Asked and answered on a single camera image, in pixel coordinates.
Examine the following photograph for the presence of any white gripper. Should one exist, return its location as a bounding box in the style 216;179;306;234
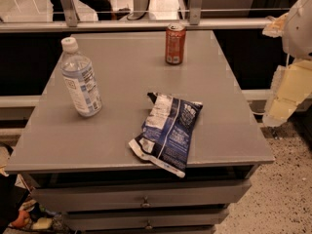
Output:
262;0;312;127

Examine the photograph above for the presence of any red coke can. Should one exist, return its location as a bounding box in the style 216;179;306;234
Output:
165;23;186;64

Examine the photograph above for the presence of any blue chip bag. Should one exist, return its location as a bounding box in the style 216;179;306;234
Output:
129;93;203;177

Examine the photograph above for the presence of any top drawer metal knob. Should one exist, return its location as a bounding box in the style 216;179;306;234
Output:
140;197;151;208

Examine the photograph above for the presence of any drawer metal knob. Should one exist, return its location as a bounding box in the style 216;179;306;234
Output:
144;220;153;230
140;197;151;208

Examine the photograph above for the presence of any clear plastic water bottle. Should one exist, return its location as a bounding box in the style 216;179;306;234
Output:
60;37;102;117

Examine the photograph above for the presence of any lower drawer metal knob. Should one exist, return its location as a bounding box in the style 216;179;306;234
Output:
144;220;153;230

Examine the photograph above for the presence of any grey drawer cabinet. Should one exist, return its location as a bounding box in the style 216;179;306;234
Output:
7;31;273;234

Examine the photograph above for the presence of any yellow sponge on floor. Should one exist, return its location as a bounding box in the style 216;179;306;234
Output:
32;217;53;230

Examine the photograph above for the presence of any orange round object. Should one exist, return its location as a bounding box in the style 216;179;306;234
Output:
11;211;30;228

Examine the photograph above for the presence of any white pedestal stand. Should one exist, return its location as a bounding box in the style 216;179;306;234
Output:
127;0;156;20

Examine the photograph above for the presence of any metal railing frame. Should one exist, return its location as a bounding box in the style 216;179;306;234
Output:
0;0;299;33

